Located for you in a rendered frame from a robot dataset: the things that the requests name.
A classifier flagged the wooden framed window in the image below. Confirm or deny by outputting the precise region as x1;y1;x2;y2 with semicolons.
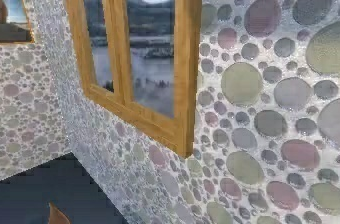
63;0;203;159

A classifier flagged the brown wooden pointed object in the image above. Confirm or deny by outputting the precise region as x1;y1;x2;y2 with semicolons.
47;201;73;224

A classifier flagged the wooden framed wall picture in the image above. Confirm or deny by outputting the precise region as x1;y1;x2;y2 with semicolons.
0;0;36;46

